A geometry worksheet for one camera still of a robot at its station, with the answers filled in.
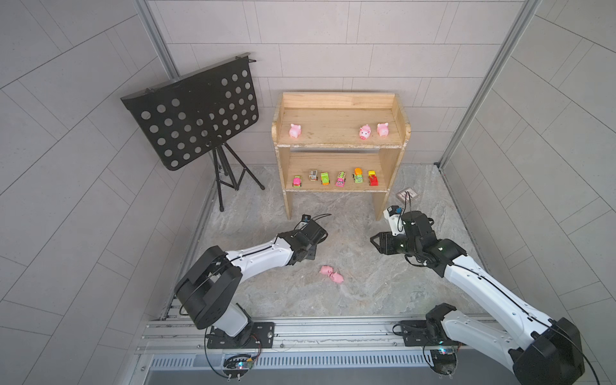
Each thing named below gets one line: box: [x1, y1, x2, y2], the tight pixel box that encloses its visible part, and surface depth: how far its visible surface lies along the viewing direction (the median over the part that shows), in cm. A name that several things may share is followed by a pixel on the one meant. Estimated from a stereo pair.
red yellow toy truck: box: [368, 170, 380, 187], surface depth 85 cm
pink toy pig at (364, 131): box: [358, 123, 372, 141], surface depth 69 cm
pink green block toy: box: [335, 170, 347, 188], surface depth 84 cm
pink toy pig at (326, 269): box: [319, 264, 334, 276], surface depth 84 cm
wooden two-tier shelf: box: [271, 92, 412, 222], surface depth 78 cm
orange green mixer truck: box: [352, 167, 364, 184], surface depth 86 cm
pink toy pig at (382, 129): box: [376, 121, 390, 137], surface depth 71 cm
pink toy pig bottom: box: [330, 271, 345, 284], surface depth 83 cm
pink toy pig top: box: [288, 123, 302, 139], surface depth 70 cm
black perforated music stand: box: [120, 52, 266, 213], surface depth 74 cm
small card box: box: [397, 188, 418, 203], surface depth 107 cm
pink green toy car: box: [291, 174, 303, 189], surface depth 84 cm
